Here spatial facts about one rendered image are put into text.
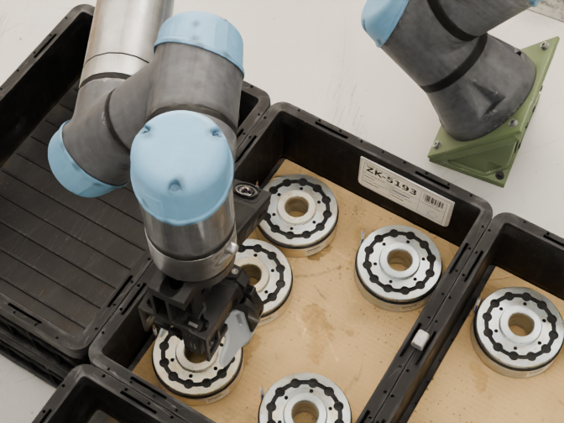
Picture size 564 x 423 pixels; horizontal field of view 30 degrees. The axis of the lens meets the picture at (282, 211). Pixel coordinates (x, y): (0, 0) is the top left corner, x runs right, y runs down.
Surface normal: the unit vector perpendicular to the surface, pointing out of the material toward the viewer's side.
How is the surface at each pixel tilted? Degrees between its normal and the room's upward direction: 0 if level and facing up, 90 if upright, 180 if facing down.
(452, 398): 0
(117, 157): 79
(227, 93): 52
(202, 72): 13
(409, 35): 72
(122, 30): 2
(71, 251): 0
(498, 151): 90
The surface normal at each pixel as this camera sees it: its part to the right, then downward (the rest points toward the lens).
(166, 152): 0.00, -0.50
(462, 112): -0.48, 0.54
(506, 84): 0.19, -0.07
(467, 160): -0.40, 0.79
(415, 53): -0.25, 0.73
